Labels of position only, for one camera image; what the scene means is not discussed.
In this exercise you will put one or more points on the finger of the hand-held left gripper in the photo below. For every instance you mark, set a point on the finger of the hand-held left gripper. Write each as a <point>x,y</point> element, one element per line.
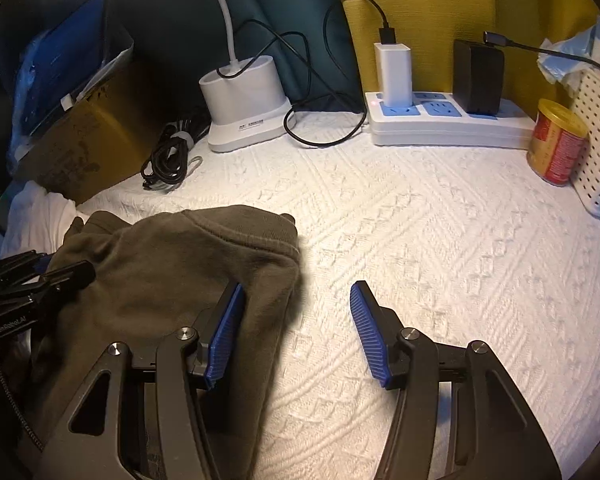
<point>15,265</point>
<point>70,272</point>

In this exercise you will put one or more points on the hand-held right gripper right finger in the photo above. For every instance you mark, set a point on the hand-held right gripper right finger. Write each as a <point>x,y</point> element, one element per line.
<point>372,335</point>

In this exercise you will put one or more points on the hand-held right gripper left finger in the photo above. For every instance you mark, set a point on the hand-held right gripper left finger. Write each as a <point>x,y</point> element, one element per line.
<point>225,335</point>

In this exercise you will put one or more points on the olive sweatshirt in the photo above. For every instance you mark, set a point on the olive sweatshirt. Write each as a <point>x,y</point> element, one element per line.
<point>155,270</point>

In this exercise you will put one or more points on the white cloth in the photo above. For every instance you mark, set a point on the white cloth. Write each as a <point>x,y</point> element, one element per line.
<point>35,215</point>

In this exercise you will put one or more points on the white textured tablecloth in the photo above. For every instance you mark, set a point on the white textured tablecloth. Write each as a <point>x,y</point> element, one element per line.
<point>430,260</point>

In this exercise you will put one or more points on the brown cardboard box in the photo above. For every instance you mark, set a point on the brown cardboard box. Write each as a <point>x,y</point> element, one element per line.
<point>80,145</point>

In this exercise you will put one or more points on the dark laptop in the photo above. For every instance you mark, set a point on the dark laptop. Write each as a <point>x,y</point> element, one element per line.
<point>65,55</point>

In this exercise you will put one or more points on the white power strip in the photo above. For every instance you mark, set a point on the white power strip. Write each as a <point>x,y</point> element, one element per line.
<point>450,130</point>

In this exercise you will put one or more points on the white desk lamp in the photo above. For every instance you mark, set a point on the white desk lamp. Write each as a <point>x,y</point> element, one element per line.
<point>245,110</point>

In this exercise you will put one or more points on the white USB charger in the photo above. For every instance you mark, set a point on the white USB charger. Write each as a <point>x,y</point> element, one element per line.
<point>392,75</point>

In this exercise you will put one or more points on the red and gold tin can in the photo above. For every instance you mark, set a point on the red and gold tin can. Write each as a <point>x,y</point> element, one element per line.
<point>557,142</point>

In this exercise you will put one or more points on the black power adapter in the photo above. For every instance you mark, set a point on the black power adapter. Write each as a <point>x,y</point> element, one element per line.
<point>477,77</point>

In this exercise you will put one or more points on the teal curtain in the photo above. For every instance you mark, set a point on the teal curtain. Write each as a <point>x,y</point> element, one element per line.
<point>280,0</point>

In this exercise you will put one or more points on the yellow curtain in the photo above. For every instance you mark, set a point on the yellow curtain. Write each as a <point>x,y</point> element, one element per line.
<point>455,0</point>

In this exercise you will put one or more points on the crumpled plastic bag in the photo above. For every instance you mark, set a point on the crumpled plastic bag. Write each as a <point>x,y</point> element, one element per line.
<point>575,55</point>

